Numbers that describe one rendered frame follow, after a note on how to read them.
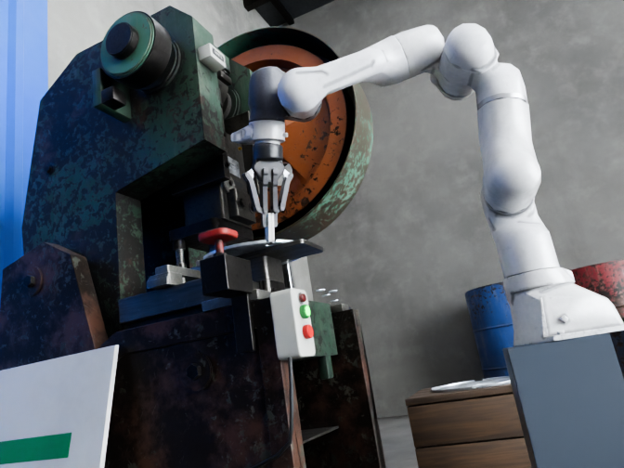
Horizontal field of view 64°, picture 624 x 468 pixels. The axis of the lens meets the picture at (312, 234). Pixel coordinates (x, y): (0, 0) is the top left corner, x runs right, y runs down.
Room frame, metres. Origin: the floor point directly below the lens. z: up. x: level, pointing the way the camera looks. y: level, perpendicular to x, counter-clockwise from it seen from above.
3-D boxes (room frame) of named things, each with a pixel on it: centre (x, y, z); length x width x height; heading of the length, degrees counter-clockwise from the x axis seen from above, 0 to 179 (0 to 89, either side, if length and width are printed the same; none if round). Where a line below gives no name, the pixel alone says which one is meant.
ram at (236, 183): (1.34, 0.24, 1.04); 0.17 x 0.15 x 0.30; 68
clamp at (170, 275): (1.20, 0.34, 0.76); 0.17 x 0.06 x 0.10; 158
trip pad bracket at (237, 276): (0.98, 0.18, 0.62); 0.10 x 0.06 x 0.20; 158
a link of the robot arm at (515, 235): (1.09, -0.45, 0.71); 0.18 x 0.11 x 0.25; 169
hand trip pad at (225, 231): (0.96, 0.19, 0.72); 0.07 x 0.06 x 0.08; 68
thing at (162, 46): (1.13, 0.39, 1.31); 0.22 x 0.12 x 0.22; 68
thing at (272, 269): (1.29, 0.11, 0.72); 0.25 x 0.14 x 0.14; 68
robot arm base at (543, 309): (1.04, -0.48, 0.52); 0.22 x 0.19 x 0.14; 75
